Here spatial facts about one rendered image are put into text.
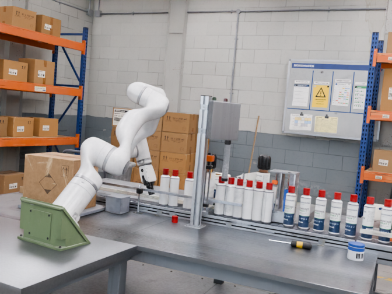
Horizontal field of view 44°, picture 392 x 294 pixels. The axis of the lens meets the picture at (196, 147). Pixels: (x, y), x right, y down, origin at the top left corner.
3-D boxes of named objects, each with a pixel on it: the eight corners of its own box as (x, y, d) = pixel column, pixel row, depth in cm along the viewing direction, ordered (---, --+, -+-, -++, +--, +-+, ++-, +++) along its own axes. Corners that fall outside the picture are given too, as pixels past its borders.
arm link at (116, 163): (90, 168, 223) (121, 184, 221) (88, 155, 213) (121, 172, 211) (144, 94, 249) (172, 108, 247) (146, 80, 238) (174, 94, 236)
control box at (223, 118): (238, 140, 249) (241, 103, 248) (210, 139, 240) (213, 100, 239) (226, 139, 257) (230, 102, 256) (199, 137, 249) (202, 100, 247)
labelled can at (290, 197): (294, 226, 246) (298, 186, 244) (291, 227, 241) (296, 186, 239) (284, 224, 248) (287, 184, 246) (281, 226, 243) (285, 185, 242)
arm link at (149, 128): (139, 119, 252) (126, 163, 270) (164, 116, 262) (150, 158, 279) (130, 109, 257) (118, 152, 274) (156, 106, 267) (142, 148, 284)
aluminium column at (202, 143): (200, 226, 250) (212, 95, 245) (197, 227, 246) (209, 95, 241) (192, 224, 252) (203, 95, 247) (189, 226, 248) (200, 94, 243)
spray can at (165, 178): (169, 204, 274) (172, 168, 272) (165, 206, 269) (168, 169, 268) (161, 203, 276) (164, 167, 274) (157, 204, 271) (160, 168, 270)
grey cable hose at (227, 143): (228, 181, 247) (232, 140, 246) (226, 181, 244) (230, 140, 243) (222, 180, 249) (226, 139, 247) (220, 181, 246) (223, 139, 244)
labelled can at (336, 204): (339, 233, 237) (344, 192, 235) (338, 235, 232) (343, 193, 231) (329, 231, 239) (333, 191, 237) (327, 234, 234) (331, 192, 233)
